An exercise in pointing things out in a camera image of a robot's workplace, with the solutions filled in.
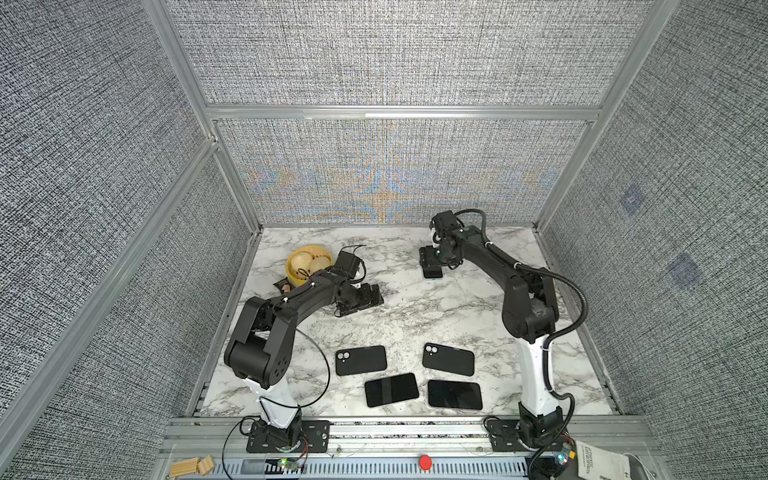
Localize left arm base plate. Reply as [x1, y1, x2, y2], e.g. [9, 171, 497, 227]
[246, 420, 332, 454]

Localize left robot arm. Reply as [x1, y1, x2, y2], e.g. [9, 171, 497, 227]
[223, 270, 383, 443]

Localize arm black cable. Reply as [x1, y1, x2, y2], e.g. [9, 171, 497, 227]
[221, 242, 368, 480]
[452, 208, 589, 480]

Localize black phone case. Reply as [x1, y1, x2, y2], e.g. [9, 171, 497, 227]
[422, 343, 475, 377]
[334, 345, 387, 377]

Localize red emergency button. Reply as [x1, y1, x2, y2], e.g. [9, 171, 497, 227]
[418, 455, 433, 471]

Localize yellow bamboo steamer basket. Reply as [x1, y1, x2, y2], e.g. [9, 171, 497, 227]
[285, 245, 333, 287]

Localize aluminium front rail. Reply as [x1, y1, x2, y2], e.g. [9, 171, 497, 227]
[155, 415, 667, 480]

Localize white paper label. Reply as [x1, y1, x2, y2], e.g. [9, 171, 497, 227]
[576, 442, 631, 480]

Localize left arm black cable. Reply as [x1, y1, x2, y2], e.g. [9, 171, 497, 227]
[221, 242, 368, 480]

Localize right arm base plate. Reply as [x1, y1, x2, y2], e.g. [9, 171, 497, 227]
[482, 416, 539, 453]

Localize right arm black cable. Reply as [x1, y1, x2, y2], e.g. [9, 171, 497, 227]
[452, 208, 589, 480]

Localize wooden blocks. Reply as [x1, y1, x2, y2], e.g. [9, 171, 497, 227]
[168, 456, 216, 479]

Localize black smartphone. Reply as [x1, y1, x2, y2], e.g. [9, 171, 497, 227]
[364, 373, 419, 408]
[427, 380, 483, 410]

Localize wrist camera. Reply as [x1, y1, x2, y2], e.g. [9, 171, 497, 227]
[332, 250, 363, 280]
[429, 210, 464, 238]

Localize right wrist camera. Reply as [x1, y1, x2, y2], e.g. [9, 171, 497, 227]
[429, 210, 464, 238]

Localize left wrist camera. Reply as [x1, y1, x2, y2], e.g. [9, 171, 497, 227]
[332, 250, 363, 280]

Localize light blue phone case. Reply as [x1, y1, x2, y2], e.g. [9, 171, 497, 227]
[421, 245, 444, 280]

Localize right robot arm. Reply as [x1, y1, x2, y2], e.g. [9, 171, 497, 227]
[431, 224, 565, 449]

